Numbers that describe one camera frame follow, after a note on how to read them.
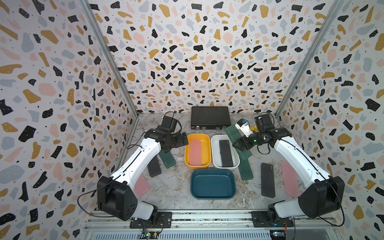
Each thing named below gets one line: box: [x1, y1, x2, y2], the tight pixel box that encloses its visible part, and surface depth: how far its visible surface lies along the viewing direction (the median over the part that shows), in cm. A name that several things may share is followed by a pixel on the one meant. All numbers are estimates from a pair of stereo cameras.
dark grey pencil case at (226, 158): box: [219, 140, 234, 168], surface depth 99 cm
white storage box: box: [211, 134, 240, 169], surface depth 99 cm
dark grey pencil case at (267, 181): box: [260, 162, 276, 199], surface depth 89 cm
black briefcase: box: [190, 106, 232, 134], surface depth 120 cm
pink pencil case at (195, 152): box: [189, 139, 202, 166], surface depth 102 cm
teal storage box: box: [190, 168, 237, 200], surface depth 87 cm
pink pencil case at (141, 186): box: [134, 174, 150, 197], surface depth 85 cm
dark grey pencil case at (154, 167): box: [147, 155, 162, 178], surface depth 92 cm
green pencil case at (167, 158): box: [159, 149, 176, 169], surface depth 96 cm
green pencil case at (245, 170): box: [238, 159, 254, 180], surface depth 92 cm
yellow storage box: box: [184, 133, 212, 170], surface depth 102 cm
